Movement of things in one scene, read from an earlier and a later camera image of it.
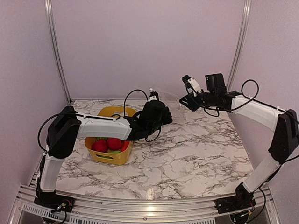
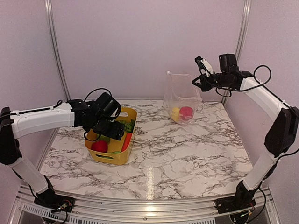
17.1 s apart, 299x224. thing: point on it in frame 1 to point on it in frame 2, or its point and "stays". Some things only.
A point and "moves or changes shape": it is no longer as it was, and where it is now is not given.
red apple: x=100 y=145 to x=186 y=113
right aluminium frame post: x=246 y=13 stays
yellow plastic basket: x=110 y=158 stays
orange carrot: x=125 y=144 stays
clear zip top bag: x=172 y=101 moves or changes shape
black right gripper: x=192 y=105 to x=204 y=86
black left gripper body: x=167 y=119 to x=100 y=126
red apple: x=114 y=144 to x=100 y=145
